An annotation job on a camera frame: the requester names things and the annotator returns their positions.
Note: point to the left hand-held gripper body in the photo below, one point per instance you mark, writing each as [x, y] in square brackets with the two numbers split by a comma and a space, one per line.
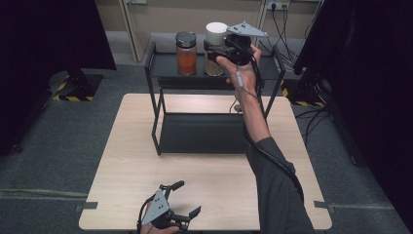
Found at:
[159, 208]

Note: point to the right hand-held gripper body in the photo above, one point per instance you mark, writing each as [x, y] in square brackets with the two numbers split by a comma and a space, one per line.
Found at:
[240, 42]

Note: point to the beige spice jar white lid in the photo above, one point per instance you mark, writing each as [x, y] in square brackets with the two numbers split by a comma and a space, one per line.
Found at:
[216, 32]

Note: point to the orange spice jar black lid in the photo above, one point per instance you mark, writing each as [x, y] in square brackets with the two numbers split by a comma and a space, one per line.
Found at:
[186, 55]

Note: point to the black two-tier metal shelf rack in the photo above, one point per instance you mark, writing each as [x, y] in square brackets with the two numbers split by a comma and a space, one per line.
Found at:
[201, 133]

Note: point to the person's left hand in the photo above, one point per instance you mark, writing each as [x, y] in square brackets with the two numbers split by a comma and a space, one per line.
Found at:
[159, 230]

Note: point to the person's right hand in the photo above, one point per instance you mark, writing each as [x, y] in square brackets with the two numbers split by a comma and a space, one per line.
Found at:
[245, 76]

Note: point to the dark round table grommet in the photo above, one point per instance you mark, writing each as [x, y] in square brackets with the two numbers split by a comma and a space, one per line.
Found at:
[237, 108]

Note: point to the black stand with striped base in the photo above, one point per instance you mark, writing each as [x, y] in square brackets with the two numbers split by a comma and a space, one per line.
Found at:
[78, 86]
[307, 92]

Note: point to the black curtain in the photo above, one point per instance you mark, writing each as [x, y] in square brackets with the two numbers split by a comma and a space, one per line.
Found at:
[48, 48]
[373, 81]

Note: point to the white wall power outlet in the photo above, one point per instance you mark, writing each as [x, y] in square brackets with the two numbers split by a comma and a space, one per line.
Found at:
[278, 4]
[136, 1]

